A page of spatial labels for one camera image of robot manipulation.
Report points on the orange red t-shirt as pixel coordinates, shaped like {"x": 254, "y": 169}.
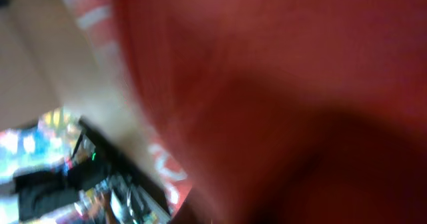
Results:
{"x": 278, "y": 111}

